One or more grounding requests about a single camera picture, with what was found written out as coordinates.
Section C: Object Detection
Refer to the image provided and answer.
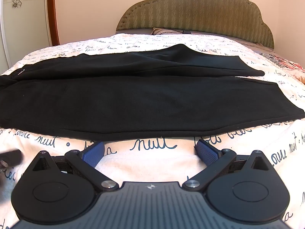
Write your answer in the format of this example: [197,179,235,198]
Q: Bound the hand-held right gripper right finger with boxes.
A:
[182,139,273,192]

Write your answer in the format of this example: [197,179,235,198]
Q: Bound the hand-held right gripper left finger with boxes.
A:
[32,141,120,192]

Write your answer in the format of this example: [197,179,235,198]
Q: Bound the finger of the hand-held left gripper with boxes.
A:
[0,149,22,170]

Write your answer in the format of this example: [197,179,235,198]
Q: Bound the black pants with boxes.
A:
[0,44,305,142]

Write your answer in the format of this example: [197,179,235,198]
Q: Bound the white script-print bedsheet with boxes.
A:
[0,32,305,229]

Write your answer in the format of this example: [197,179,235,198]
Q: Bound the pink floral quilt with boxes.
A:
[258,51,305,86]

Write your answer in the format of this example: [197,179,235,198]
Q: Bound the patterned pillow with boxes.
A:
[152,27,192,35]

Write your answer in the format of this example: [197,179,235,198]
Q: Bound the white floral-print wardrobe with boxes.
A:
[0,0,53,70]

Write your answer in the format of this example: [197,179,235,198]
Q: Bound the olive padded headboard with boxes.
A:
[116,0,275,49]

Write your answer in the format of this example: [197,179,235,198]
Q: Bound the brown wooden door frame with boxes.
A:
[47,0,60,46]

